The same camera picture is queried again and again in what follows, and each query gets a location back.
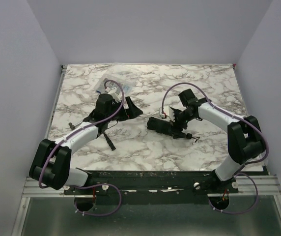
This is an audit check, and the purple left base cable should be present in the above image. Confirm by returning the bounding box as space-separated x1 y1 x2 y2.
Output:
73 183 123 217

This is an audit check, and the small steel claw hammer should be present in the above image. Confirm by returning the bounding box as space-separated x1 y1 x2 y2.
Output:
68 120 83 130

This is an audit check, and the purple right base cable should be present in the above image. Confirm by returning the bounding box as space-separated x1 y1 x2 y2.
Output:
209 172 259 215

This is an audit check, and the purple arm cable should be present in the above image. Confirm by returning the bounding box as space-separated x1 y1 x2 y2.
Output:
39 80 125 189
161 83 270 175

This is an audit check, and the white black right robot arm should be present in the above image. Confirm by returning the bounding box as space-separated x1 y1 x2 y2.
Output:
173 89 266 183

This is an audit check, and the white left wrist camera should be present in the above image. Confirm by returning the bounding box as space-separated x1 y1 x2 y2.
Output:
105 85 121 102

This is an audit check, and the black rubber mallet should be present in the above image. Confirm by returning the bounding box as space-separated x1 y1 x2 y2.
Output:
103 132 116 151

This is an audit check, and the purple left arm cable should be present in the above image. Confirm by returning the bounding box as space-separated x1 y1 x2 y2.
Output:
39 80 125 189

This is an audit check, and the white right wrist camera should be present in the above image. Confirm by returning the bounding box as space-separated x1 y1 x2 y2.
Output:
159 106 175 122

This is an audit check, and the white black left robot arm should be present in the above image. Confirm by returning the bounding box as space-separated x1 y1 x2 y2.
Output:
29 93 143 190

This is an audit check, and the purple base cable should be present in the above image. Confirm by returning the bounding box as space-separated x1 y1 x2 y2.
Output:
73 183 123 217
209 172 259 215

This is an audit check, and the dark green folding umbrella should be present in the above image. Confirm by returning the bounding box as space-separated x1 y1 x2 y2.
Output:
147 117 200 143

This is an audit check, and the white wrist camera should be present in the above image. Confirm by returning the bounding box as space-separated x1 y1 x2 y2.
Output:
159 106 175 122
105 85 121 102

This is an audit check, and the clear plastic screw organizer box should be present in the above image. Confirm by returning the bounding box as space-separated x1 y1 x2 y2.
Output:
94 73 136 96

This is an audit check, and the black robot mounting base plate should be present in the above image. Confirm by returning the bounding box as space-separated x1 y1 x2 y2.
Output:
64 170 238 206

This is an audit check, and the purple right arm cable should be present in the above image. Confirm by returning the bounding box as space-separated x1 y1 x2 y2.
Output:
161 83 270 175

